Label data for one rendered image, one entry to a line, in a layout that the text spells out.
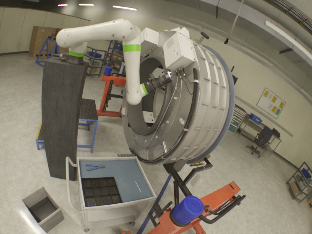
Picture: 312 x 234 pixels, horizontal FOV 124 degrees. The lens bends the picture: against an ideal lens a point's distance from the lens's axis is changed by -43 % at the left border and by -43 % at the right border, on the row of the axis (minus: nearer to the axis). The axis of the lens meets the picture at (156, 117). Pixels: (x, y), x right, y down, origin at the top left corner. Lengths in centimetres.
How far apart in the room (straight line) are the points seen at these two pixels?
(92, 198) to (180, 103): 92
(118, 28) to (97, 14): 922
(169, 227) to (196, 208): 19
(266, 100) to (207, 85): 610
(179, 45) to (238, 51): 573
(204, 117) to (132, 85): 54
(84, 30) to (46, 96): 60
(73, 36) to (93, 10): 953
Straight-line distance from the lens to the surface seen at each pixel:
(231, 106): 130
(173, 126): 109
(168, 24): 717
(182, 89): 106
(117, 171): 124
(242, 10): 451
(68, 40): 96
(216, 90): 113
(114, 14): 896
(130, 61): 91
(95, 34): 85
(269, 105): 712
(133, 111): 180
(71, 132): 134
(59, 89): 117
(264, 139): 546
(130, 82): 93
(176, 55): 102
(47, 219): 143
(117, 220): 160
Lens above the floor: 162
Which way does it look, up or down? 25 degrees down
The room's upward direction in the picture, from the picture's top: 24 degrees clockwise
